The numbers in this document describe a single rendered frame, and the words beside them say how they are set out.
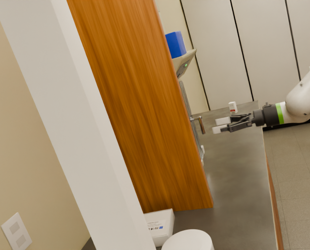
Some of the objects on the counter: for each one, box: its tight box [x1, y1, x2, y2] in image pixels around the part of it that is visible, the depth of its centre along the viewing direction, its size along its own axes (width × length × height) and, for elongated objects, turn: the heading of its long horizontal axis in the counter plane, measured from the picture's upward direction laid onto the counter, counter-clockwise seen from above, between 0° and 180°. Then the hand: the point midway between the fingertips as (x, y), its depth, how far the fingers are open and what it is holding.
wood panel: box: [66, 0, 214, 214], centre depth 104 cm, size 49×3×140 cm, turn 121°
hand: (217, 125), depth 135 cm, fingers open, 12 cm apart
